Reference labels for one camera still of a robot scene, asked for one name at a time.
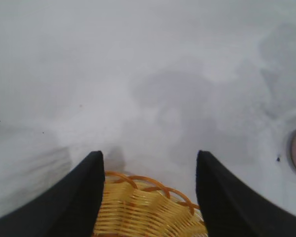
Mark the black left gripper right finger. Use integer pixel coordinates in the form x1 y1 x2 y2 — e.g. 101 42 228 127
195 150 296 237

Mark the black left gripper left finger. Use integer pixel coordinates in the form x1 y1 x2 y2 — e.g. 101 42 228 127
0 150 106 237

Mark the yellow woven wicker basket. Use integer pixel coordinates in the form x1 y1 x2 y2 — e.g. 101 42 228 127
92 170 209 237

